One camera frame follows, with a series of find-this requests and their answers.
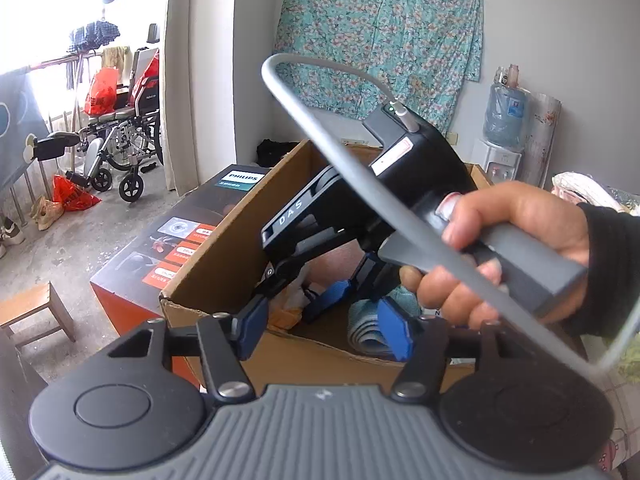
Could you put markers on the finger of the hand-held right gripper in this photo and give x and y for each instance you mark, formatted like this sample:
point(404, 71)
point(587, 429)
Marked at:
point(332, 297)
point(280, 275)

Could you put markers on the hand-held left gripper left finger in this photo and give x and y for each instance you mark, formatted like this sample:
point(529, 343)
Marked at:
point(252, 320)

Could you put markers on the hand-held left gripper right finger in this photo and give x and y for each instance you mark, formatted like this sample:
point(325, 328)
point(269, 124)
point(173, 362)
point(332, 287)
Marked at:
point(395, 330)

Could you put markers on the light blue towel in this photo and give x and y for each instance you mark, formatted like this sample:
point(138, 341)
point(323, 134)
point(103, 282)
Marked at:
point(370, 335)

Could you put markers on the green fluffy towel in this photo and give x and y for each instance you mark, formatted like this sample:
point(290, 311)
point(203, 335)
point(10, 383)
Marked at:
point(405, 300)

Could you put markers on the orange striped towel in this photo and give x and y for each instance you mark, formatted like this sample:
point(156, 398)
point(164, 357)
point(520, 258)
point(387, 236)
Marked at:
point(290, 316)

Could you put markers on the brown cardboard box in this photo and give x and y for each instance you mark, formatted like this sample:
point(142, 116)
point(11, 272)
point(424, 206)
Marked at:
point(235, 240)

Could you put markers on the person's right forearm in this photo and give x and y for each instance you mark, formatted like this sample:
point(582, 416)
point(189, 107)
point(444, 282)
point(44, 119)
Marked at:
point(610, 270)

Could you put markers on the person's right hand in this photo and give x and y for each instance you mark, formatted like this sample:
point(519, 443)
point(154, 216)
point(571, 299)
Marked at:
point(525, 220)

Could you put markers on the white water dispenser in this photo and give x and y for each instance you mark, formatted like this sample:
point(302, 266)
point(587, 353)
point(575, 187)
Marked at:
point(500, 165)

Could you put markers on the blue water jug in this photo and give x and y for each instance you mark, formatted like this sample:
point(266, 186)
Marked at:
point(505, 115)

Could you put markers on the black orange appliance carton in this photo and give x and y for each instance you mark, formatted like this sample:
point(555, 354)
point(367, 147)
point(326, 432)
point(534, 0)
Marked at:
point(165, 240)

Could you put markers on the small plastic bottle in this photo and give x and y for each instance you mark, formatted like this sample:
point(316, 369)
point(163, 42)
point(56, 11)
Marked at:
point(512, 75)
point(500, 76)

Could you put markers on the black bag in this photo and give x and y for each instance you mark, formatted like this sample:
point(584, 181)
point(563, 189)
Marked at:
point(275, 152)

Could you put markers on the floral patterned roll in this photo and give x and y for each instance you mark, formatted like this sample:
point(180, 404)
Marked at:
point(542, 135)

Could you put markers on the white quilted blanket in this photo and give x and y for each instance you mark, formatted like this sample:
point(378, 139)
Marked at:
point(585, 185)

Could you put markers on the wheelchair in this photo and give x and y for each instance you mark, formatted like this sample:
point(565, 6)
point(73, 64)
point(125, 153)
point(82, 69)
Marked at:
point(125, 130)

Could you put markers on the red plastic bag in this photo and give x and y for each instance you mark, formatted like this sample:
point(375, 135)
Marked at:
point(100, 92)
point(72, 195)

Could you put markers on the grey floral pillow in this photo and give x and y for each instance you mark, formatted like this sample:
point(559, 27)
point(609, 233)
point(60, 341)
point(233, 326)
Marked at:
point(631, 202)

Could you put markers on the wooden stool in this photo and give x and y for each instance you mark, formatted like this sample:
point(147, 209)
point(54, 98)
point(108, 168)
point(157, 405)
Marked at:
point(30, 305)

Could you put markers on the black padded rest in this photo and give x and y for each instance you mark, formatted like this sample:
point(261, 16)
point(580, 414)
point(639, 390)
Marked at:
point(50, 145)

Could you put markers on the beige hanging towel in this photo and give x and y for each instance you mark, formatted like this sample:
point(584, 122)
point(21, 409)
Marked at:
point(116, 57)

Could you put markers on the dark printed cloth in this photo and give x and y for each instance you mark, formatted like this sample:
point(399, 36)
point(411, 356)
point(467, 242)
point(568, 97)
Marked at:
point(20, 125)

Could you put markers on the blue hanging garment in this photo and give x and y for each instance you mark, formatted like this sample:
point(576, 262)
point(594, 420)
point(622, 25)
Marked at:
point(92, 35)

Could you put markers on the wall socket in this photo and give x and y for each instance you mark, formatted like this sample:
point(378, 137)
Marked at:
point(452, 137)

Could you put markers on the teal floral wall cloth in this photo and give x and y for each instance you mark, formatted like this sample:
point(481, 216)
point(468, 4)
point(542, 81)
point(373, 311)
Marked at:
point(390, 25)

